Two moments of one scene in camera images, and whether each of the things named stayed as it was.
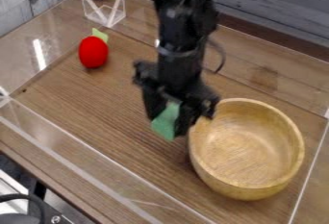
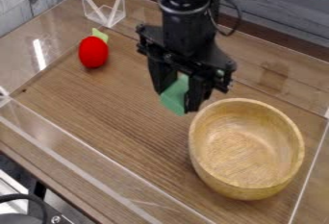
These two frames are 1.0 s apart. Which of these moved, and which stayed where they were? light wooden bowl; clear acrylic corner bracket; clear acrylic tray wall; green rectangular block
Moved: green rectangular block
Stayed: clear acrylic corner bracket; light wooden bowl; clear acrylic tray wall
